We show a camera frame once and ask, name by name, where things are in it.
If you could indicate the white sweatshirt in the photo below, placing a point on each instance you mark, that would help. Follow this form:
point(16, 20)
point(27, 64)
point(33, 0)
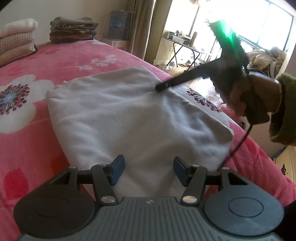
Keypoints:
point(138, 120)

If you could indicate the stack of dark folded clothes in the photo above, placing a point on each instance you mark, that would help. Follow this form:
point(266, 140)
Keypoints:
point(74, 30)

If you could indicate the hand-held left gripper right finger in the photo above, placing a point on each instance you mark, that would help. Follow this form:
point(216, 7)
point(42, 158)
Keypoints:
point(180, 169)

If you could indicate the person's right hand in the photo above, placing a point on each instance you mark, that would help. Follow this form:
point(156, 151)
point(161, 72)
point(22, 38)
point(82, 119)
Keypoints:
point(254, 92)

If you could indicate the white folded garment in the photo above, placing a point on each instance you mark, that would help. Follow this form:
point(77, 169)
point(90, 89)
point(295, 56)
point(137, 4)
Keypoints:
point(16, 26)

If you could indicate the stack of light folded towels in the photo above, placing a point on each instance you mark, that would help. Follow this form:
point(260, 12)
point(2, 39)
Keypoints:
point(16, 42)

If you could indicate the white cabinet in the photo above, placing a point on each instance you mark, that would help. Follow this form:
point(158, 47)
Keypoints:
point(286, 164)

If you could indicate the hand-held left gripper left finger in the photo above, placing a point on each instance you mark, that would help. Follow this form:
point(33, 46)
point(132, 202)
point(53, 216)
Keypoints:
point(118, 169)

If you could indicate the person's right forearm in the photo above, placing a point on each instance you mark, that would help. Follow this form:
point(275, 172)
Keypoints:
point(285, 109)

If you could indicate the beige curtain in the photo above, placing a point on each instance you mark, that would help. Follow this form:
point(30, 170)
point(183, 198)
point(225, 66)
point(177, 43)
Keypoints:
point(148, 30)

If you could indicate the beige folded garment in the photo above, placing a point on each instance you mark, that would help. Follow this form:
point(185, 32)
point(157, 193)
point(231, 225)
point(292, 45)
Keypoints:
point(16, 55)

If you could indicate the pile of white cloth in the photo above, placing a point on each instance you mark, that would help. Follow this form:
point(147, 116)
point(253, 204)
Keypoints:
point(268, 59)

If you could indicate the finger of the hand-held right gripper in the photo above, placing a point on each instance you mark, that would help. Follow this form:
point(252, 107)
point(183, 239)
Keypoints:
point(180, 80)

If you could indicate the folding table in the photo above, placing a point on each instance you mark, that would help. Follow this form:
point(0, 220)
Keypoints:
point(182, 44)

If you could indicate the pink floral blanket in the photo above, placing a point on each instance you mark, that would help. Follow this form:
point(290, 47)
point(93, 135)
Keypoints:
point(27, 143)

